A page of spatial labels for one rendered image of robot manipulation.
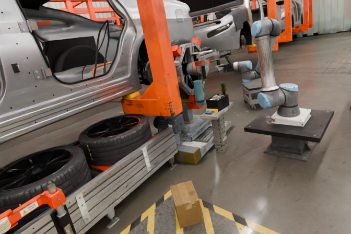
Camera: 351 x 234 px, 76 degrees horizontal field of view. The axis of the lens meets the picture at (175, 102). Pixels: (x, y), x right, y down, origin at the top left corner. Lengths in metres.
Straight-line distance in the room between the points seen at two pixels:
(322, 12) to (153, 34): 13.55
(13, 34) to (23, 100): 0.44
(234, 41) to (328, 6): 10.35
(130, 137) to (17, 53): 1.00
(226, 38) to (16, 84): 4.00
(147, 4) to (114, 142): 1.14
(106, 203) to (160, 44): 1.27
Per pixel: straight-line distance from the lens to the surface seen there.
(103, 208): 1.76
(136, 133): 1.96
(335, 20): 14.97
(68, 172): 1.68
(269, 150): 2.37
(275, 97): 2.06
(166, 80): 1.95
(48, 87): 1.93
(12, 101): 1.85
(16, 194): 1.66
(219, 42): 4.94
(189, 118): 2.66
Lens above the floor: 1.18
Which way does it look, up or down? 15 degrees down
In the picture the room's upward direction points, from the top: 11 degrees counter-clockwise
